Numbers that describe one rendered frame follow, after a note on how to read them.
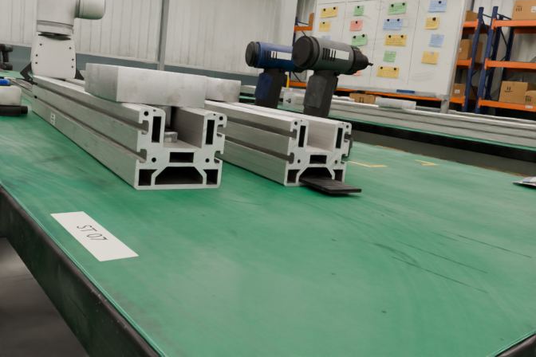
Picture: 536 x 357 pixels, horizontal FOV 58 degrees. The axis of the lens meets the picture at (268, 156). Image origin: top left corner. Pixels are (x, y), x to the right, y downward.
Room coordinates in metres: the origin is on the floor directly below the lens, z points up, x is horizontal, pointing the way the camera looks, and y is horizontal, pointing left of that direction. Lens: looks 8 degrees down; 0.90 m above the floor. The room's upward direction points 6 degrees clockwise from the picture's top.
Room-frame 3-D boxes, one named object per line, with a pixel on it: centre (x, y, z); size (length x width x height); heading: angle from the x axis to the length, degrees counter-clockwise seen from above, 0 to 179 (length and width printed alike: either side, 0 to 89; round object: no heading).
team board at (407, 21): (4.13, -0.80, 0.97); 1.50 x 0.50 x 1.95; 40
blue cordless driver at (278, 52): (1.16, -0.02, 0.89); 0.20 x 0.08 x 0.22; 112
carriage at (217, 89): (0.96, 0.16, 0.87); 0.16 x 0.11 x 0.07; 34
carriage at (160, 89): (0.64, 0.18, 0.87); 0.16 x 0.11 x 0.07; 34
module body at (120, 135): (0.85, 0.31, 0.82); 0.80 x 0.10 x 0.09; 34
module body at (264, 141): (0.96, 0.16, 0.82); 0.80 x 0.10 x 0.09; 34
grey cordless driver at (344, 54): (0.94, -0.11, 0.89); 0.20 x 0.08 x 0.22; 129
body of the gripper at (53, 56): (1.22, 0.56, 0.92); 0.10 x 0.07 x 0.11; 124
